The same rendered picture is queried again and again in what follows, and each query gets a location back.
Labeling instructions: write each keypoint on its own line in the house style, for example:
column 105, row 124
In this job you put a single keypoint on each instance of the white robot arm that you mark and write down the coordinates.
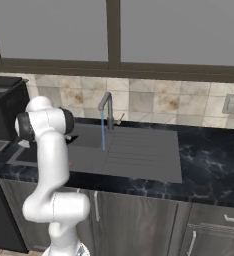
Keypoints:
column 50, row 156

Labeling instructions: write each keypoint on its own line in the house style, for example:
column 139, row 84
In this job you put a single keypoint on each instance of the grey sink with drainboard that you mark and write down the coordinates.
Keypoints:
column 139, row 156

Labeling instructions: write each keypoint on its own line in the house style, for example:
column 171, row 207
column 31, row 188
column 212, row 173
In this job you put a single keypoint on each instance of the grey tap lever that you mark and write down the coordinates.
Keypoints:
column 120, row 119

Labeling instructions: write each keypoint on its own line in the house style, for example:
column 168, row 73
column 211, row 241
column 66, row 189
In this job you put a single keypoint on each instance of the blue water stream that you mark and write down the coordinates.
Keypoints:
column 103, row 133

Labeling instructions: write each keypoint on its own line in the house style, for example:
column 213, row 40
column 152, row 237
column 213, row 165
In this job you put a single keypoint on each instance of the dark grey tap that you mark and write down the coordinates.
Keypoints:
column 109, row 110

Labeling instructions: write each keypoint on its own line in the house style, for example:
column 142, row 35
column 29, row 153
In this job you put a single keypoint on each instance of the dark wood cupboard door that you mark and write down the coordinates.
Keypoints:
column 135, row 226
column 219, row 243
column 19, row 206

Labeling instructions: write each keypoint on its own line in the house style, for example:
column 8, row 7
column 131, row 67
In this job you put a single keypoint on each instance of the black coffee machine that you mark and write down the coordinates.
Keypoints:
column 5, row 106

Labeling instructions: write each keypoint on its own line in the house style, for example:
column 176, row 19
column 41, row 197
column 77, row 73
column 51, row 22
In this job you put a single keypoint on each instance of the dark wood drawer front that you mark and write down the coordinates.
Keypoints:
column 215, row 213

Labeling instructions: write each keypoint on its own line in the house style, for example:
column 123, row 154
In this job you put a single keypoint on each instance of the black dishwasher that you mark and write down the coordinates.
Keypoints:
column 2, row 220

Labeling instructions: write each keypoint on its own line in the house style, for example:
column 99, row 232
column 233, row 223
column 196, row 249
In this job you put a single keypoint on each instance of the dark brown window frame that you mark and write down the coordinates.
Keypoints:
column 113, row 36

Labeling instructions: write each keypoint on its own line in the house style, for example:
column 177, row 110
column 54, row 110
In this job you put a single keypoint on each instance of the grey wall outlet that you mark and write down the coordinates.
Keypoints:
column 231, row 104

